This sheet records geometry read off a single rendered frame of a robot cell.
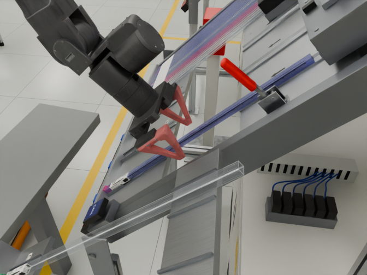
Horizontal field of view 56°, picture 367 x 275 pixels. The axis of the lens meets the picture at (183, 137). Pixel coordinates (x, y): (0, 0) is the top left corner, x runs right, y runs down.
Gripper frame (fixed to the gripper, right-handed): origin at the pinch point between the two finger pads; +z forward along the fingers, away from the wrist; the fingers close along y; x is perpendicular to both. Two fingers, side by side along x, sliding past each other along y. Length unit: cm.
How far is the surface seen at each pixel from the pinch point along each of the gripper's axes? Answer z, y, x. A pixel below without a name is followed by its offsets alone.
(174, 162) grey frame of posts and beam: 40, 60, 56
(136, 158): 1.9, 7.6, 18.5
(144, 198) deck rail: 1.0, -9.6, 8.7
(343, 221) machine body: 47.2, 7.8, -7.4
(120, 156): 0.8, 11.5, 25.1
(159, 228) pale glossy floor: 54, 41, 75
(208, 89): 34, 94, 35
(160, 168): 1.7, -2.5, 7.2
